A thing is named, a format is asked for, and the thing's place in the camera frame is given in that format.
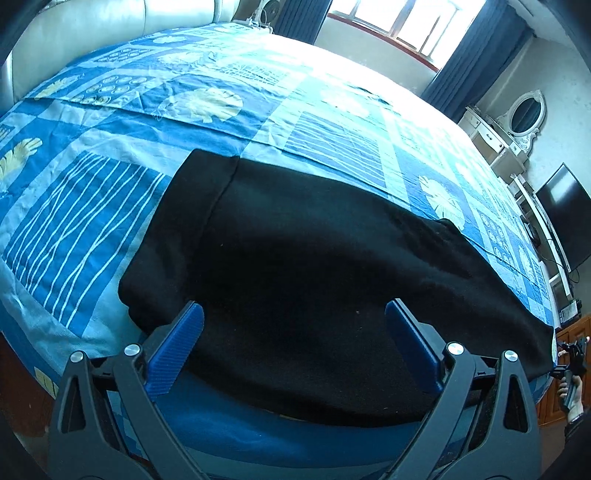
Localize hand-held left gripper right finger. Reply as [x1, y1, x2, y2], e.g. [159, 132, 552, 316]
[383, 300, 541, 480]

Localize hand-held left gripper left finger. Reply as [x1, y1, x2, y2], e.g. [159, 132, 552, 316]
[46, 301, 208, 480]

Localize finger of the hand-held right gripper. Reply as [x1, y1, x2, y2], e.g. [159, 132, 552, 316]
[556, 337, 589, 365]

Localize black pants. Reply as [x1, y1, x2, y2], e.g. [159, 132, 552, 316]
[117, 148, 555, 428]

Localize person's right hand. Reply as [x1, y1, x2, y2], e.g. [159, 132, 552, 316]
[557, 376, 586, 423]

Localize brown wooden cabinet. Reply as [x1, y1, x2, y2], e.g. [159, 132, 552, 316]
[538, 314, 591, 428]

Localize white television stand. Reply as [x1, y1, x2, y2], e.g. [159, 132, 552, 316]
[508, 175, 573, 301]

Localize black flat television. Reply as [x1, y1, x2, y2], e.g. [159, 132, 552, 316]
[536, 162, 591, 271]

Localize blue patterned bedsheet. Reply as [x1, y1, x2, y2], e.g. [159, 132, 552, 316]
[0, 21, 561, 480]

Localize white vanity dresser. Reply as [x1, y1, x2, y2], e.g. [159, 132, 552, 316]
[458, 106, 532, 183]

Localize oval white framed mirror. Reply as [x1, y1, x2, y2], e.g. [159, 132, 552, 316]
[508, 90, 547, 151]

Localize blue curtain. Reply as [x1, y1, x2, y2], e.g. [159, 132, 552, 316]
[420, 0, 534, 123]
[277, 0, 331, 44]

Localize window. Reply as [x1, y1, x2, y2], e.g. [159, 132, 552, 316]
[325, 0, 488, 70]

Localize cream leather headboard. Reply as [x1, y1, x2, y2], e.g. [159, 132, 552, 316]
[0, 0, 241, 104]

